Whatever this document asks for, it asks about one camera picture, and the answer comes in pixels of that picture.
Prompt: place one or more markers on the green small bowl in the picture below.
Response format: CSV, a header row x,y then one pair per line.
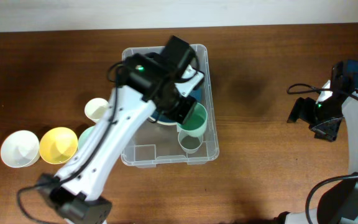
x,y
84,136

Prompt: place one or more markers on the yellow small bowl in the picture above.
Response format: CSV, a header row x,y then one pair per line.
x,y
58,145

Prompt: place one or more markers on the clear plastic storage bin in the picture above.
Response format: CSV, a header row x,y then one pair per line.
x,y
155,144

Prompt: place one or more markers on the cream plastic cup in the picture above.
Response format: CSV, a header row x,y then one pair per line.
x,y
95,108

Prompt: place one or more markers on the grey plastic cup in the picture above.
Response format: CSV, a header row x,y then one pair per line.
x,y
189,143

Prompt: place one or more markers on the cream plate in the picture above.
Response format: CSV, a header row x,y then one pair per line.
x,y
163,122

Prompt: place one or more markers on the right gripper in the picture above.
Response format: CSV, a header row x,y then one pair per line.
x,y
301,109

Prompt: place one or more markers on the white small bowl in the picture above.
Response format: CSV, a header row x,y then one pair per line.
x,y
20,149

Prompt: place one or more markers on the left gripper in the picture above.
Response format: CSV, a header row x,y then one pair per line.
x,y
188,103

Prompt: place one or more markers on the green plastic cup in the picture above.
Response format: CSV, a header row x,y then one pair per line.
x,y
196,123

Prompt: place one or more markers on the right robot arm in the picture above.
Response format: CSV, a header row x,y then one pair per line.
x,y
334,200

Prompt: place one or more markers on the blue plate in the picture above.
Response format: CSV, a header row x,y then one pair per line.
x,y
197,94

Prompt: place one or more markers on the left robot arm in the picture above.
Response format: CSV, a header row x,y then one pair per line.
x,y
145,83

